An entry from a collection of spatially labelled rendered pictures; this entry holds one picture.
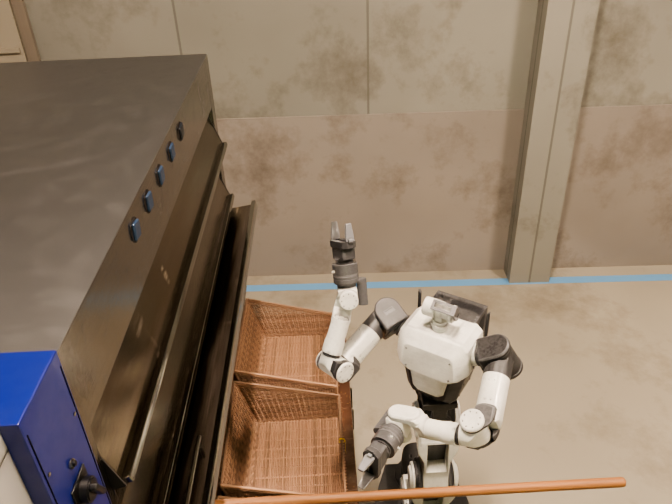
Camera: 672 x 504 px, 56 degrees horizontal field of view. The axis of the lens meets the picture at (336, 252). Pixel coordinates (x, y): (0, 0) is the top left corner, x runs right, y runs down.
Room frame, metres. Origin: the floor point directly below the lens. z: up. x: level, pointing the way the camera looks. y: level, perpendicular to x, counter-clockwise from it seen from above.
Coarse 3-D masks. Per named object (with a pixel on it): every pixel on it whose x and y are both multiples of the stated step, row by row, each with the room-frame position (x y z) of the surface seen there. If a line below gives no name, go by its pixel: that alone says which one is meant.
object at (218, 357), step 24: (240, 216) 2.55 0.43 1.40; (240, 240) 2.33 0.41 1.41; (240, 264) 2.14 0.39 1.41; (216, 288) 1.99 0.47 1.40; (216, 312) 1.84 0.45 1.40; (240, 312) 1.82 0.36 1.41; (216, 336) 1.70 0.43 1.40; (216, 360) 1.57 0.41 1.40; (216, 384) 1.46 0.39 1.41; (192, 408) 1.37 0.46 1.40; (216, 408) 1.35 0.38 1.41; (192, 432) 1.27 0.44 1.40; (216, 480) 1.10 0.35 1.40
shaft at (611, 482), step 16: (560, 480) 1.21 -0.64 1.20; (576, 480) 1.20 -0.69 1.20; (592, 480) 1.20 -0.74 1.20; (608, 480) 1.20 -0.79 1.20; (624, 480) 1.20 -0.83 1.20; (272, 496) 1.19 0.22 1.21; (288, 496) 1.18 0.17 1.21; (304, 496) 1.18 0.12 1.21; (320, 496) 1.18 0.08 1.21; (336, 496) 1.18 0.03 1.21; (352, 496) 1.18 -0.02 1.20; (368, 496) 1.18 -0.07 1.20; (384, 496) 1.17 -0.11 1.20; (400, 496) 1.17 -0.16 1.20; (416, 496) 1.17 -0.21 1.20; (432, 496) 1.17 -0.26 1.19; (448, 496) 1.18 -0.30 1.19
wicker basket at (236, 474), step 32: (256, 384) 2.05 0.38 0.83; (256, 416) 2.04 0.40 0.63; (288, 416) 2.05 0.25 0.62; (320, 416) 2.05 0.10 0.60; (224, 448) 1.67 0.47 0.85; (256, 448) 1.89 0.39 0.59; (288, 448) 1.88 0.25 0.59; (320, 448) 1.88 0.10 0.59; (224, 480) 1.54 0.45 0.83; (256, 480) 1.72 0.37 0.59; (288, 480) 1.72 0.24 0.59; (320, 480) 1.71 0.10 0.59
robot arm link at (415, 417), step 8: (392, 408) 1.48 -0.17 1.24; (400, 408) 1.48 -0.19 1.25; (408, 408) 1.47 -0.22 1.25; (416, 408) 1.46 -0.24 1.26; (392, 416) 1.45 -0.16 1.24; (400, 416) 1.44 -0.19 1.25; (408, 416) 1.43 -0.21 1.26; (416, 416) 1.43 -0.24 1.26; (424, 416) 1.44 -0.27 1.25; (408, 424) 1.42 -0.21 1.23; (416, 424) 1.40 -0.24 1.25; (424, 424) 1.41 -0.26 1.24
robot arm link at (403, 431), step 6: (384, 414) 1.50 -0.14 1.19; (384, 420) 1.47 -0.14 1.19; (390, 420) 1.45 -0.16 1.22; (378, 426) 1.45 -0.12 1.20; (384, 426) 1.42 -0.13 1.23; (390, 426) 1.41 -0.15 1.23; (396, 426) 1.42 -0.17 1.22; (402, 426) 1.42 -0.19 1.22; (408, 426) 1.45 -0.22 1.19; (396, 432) 1.39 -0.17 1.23; (402, 432) 1.41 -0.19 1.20; (408, 432) 1.44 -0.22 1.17; (402, 438) 1.39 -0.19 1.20; (408, 438) 1.43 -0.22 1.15
